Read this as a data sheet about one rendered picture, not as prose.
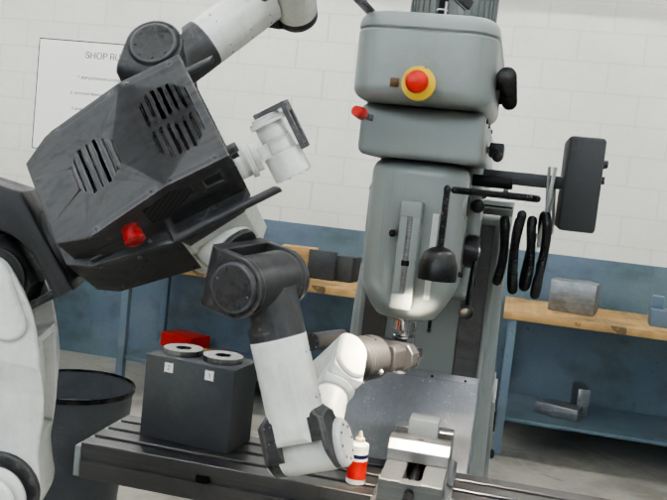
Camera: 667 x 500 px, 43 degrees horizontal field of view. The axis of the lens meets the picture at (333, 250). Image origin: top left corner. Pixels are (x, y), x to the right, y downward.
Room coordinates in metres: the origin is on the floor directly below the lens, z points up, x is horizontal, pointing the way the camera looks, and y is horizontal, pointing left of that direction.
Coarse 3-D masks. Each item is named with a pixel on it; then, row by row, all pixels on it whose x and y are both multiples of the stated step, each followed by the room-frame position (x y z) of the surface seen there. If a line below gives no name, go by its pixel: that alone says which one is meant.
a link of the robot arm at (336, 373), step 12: (348, 336) 1.55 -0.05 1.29; (336, 348) 1.51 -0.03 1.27; (348, 348) 1.52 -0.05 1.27; (360, 348) 1.55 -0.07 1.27; (336, 360) 1.48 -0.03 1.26; (348, 360) 1.49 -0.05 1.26; (360, 360) 1.52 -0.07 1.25; (324, 372) 1.48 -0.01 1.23; (336, 372) 1.47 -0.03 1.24; (348, 372) 1.47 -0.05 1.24; (360, 372) 1.49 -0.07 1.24; (324, 384) 1.46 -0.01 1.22; (336, 384) 1.46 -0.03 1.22; (348, 384) 1.47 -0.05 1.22; (360, 384) 1.49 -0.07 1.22; (348, 396) 1.47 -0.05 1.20
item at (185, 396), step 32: (160, 352) 1.87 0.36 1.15; (192, 352) 1.86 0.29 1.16; (224, 352) 1.89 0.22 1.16; (160, 384) 1.84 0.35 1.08; (192, 384) 1.82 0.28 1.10; (224, 384) 1.79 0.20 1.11; (160, 416) 1.84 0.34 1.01; (192, 416) 1.81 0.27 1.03; (224, 416) 1.79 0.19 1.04; (224, 448) 1.79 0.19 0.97
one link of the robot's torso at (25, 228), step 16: (0, 192) 1.32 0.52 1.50; (16, 192) 1.32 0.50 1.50; (32, 192) 1.39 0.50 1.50; (0, 208) 1.32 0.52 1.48; (16, 208) 1.32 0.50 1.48; (32, 208) 1.34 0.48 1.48; (0, 224) 1.32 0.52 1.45; (16, 224) 1.32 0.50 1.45; (32, 224) 1.32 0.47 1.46; (32, 240) 1.32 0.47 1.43; (48, 240) 1.33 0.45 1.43; (48, 256) 1.33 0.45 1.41; (48, 272) 1.33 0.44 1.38; (64, 272) 1.33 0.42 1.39; (64, 288) 1.33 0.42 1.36; (32, 304) 1.35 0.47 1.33
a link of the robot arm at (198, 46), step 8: (192, 24) 1.51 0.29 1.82; (184, 32) 1.50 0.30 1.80; (192, 32) 1.50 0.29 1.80; (200, 32) 1.50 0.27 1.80; (184, 40) 1.49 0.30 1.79; (192, 40) 1.49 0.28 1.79; (200, 40) 1.49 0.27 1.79; (208, 40) 1.50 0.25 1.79; (184, 48) 1.49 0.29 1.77; (192, 48) 1.49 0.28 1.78; (200, 48) 1.49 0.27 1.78; (208, 48) 1.50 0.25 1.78; (184, 56) 1.47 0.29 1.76; (192, 56) 1.49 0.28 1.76; (200, 56) 1.50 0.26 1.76; (208, 56) 1.50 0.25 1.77; (216, 56) 1.52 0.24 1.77; (192, 64) 1.49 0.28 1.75; (216, 64) 1.53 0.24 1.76; (200, 72) 1.51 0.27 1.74
